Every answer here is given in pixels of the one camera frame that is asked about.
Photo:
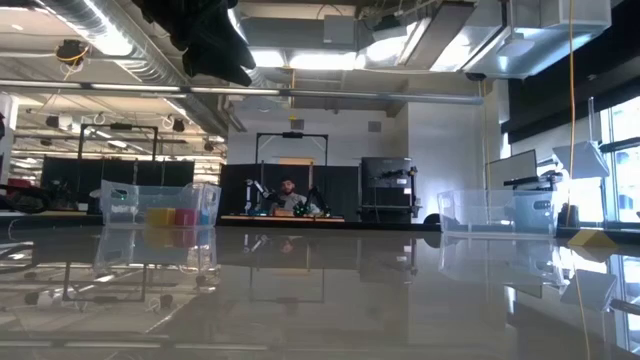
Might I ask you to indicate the black equipment rack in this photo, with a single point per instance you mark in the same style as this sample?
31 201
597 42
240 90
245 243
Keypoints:
385 170

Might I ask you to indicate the teal wooden cube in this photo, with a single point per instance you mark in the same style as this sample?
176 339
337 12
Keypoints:
204 218

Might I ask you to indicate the large yellow wooden cube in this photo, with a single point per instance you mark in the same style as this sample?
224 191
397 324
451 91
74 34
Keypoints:
160 217

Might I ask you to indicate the black gantry frame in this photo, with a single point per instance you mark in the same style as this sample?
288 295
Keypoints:
270 134

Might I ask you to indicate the rectangular metal air duct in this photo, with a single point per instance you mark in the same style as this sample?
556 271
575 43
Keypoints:
450 35

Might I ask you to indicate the computer monitor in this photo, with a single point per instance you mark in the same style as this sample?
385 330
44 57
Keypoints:
512 170

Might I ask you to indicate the black background robot arm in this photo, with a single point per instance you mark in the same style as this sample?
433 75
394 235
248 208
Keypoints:
317 200

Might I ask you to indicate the grey ceiling pipe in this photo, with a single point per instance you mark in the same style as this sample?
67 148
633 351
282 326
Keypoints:
350 95

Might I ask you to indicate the red background object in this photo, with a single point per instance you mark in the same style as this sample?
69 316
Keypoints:
20 183

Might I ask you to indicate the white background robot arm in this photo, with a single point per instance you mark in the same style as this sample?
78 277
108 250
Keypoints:
248 195

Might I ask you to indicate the small yellow wooden block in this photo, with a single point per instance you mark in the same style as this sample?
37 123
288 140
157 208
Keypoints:
592 241

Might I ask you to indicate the background wooden workbench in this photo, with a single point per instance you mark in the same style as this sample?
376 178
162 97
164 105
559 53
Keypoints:
335 219

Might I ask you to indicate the ceiling light panel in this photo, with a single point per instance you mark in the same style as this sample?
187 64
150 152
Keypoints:
322 61
267 59

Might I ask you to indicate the red wooden cube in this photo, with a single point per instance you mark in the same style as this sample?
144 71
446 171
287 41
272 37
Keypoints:
186 218

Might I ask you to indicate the grey wall vent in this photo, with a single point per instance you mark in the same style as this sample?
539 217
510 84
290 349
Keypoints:
297 125
374 126

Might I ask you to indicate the grey ceiling junction box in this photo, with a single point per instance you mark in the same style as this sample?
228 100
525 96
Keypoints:
340 30

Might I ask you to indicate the clear plastic bin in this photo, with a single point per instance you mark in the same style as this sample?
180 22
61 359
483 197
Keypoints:
125 210
475 215

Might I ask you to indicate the person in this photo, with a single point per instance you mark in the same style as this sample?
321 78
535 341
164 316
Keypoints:
290 200

